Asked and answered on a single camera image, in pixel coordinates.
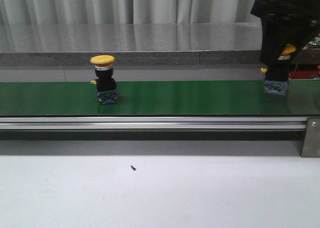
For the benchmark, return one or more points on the small green circuit board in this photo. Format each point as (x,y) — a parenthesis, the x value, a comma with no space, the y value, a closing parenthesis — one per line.
(314,43)

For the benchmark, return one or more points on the red plastic tray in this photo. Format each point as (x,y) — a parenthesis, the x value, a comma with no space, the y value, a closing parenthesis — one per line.
(310,75)

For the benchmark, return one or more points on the yellow mushroom button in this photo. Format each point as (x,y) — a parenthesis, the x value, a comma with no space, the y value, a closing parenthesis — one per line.
(106,86)
(276,79)

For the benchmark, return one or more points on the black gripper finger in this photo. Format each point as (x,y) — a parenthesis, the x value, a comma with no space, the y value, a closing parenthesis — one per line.
(278,47)
(299,34)

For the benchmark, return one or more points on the green conveyor belt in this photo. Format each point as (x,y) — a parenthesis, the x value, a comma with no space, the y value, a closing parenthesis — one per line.
(160,98)

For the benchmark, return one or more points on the aluminium conveyor side rail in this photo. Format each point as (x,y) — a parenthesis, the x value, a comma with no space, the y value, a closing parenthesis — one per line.
(138,122)

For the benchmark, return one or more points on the grey pleated curtain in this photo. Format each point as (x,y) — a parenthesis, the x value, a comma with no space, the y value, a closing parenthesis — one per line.
(40,12)

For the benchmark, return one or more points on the metal conveyor support bracket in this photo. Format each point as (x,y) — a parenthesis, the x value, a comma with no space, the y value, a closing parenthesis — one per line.
(311,144)

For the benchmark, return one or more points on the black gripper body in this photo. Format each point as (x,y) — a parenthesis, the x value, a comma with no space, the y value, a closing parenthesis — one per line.
(304,12)

